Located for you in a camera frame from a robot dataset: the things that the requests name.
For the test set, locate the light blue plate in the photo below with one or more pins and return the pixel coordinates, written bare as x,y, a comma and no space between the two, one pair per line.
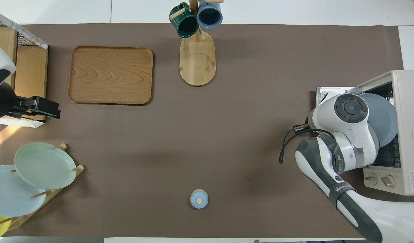
384,118

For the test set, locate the wooden plate rack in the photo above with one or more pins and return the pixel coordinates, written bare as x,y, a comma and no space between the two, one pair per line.
55,194

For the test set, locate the wooden shelf unit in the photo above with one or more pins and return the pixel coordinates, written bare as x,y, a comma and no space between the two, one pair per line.
31,74

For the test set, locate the brown table mat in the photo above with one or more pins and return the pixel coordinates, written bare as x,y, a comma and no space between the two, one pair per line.
207,141

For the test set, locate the dark green mug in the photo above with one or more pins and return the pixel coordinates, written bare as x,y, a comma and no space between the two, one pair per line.
185,23

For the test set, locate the small blue bell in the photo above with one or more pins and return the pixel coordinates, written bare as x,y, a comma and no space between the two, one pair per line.
199,199

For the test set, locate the wooden mug tree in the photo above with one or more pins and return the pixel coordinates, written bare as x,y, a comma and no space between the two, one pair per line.
197,64

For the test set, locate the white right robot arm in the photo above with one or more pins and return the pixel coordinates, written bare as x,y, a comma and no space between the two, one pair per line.
345,148

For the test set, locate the rectangular wooden tray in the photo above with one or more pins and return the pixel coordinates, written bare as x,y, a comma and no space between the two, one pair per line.
109,74

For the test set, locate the blue mug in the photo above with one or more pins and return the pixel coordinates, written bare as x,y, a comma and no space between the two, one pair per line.
209,17

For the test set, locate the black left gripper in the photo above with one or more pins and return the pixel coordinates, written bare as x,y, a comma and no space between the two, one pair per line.
21,106

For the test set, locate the pale blue racked plate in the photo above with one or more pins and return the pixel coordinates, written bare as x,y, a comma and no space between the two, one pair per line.
11,199

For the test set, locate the cream toaster oven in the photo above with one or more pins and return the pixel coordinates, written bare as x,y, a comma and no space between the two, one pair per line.
411,128

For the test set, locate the pale green racked plate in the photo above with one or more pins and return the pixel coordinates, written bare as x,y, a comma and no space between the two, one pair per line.
45,165

